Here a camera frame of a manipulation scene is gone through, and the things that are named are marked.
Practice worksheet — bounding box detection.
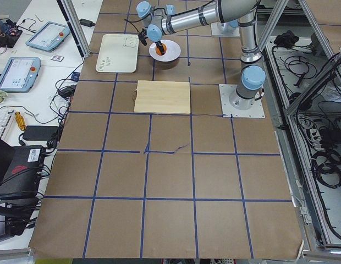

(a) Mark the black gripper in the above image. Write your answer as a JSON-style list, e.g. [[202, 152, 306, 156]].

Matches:
[[139, 28, 166, 54]]

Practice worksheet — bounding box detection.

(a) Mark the orange mandarin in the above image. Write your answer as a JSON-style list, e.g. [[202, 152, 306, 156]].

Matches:
[[155, 45, 167, 56]]

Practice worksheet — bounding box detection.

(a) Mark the white ribbed plate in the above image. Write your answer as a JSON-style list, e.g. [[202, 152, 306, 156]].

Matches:
[[148, 39, 181, 62]]

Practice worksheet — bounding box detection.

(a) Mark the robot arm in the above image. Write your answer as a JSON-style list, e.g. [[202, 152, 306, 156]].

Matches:
[[136, 1, 266, 111]]

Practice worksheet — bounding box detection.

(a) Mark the cream bear tray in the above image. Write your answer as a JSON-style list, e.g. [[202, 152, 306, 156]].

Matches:
[[96, 34, 139, 73]]

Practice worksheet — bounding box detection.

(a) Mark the bamboo cutting board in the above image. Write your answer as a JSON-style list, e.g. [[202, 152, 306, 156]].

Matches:
[[134, 80, 191, 114]]

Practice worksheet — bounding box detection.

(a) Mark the black power adapter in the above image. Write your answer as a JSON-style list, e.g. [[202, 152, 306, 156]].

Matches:
[[79, 18, 96, 28]]

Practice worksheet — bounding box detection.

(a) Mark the upper teach pendant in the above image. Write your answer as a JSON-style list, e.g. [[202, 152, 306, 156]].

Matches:
[[25, 21, 70, 52]]

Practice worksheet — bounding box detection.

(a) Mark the teach pendant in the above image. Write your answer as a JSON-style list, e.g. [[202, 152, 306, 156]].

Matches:
[[25, 21, 70, 52], [0, 57, 41, 93]]

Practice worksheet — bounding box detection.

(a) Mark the lower teach pendant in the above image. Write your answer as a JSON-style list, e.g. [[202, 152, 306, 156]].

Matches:
[[0, 57, 41, 93]]

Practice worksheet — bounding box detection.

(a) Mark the gold metal cylinder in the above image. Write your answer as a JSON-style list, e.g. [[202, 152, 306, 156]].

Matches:
[[15, 112, 26, 131]]

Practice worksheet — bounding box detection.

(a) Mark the white keyboard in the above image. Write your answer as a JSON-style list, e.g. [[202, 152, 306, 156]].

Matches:
[[0, 109, 15, 140]]

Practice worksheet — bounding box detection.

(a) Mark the black laptop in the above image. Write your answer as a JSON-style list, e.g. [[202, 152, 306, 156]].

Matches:
[[0, 139, 46, 200]]

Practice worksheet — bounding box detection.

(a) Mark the aluminium frame post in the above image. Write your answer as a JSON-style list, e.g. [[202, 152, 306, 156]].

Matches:
[[56, 0, 91, 58]]

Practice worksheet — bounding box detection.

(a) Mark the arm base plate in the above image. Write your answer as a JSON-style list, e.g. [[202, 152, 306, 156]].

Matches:
[[219, 84, 265, 118]]

